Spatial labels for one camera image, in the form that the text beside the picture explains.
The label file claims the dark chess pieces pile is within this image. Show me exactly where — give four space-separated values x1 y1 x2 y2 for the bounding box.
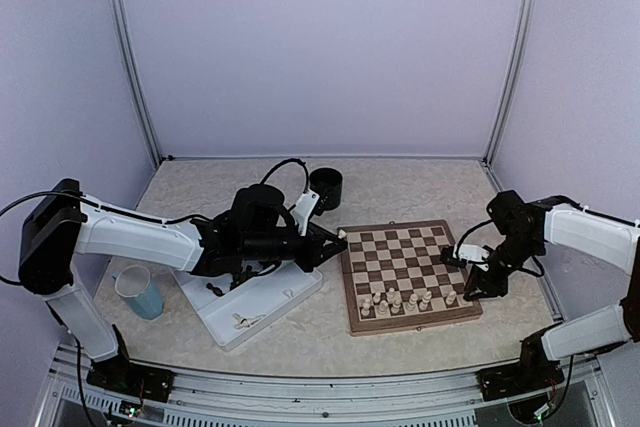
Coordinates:
206 266 258 297

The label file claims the dark green cup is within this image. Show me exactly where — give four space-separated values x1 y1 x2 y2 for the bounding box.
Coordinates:
310 167 343 216

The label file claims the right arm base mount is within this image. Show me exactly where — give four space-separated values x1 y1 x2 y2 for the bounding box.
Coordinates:
476 363 565 402

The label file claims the left aluminium frame post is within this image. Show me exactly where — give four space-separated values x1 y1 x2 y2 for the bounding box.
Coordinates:
109 0 163 169

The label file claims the right aluminium frame post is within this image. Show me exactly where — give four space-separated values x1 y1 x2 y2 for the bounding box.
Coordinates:
484 0 535 167

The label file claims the white chess piece tall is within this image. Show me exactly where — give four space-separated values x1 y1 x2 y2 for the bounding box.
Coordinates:
406 293 418 312

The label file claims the wooden chess board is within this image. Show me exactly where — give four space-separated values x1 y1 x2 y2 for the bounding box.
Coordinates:
339 220 483 336

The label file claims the white chess pieces pile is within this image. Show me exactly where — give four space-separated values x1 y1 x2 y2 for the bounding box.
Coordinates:
232 313 264 330

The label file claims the aluminium front rail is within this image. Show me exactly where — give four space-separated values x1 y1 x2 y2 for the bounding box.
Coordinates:
27 342 622 426

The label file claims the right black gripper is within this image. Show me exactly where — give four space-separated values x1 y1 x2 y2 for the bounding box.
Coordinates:
464 233 542 301

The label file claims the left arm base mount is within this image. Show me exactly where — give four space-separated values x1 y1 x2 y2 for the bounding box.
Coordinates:
87 359 175 403

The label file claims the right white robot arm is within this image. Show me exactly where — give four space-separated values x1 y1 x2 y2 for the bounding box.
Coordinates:
448 190 639 389

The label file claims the aluminium frame post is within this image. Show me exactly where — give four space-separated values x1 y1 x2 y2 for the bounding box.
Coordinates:
109 0 163 169
484 0 535 167

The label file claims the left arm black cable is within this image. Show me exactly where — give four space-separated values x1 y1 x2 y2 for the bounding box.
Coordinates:
0 190 84 288

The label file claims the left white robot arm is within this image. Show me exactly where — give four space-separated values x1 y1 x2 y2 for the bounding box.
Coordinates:
18 179 347 392

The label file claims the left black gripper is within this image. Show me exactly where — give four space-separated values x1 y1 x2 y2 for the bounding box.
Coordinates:
242 221 347 273

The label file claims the white plastic tray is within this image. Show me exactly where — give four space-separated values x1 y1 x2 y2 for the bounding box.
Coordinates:
173 262 323 352

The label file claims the light blue pitcher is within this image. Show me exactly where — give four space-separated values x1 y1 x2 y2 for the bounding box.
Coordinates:
114 265 164 320

